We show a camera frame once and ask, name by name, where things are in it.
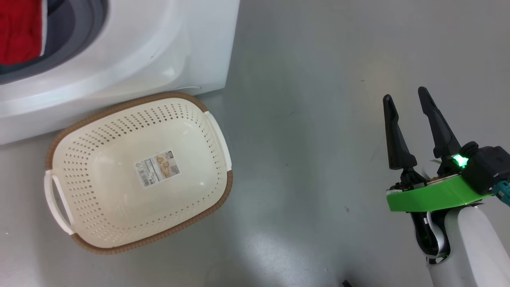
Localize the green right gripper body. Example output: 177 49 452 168
386 175 495 212

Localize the red garment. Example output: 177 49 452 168
0 0 44 66

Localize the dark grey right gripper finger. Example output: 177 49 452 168
418 86 463 177
382 94 427 185

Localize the paper basket label sticker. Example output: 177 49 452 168
135 150 181 188

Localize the cream perforated laundry basket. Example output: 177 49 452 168
43 91 234 255

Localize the teal cable connector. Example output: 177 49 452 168
493 179 510 206

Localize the white front-load washing machine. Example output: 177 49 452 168
0 0 241 145

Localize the grey rubber door seal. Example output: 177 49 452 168
0 0 108 85

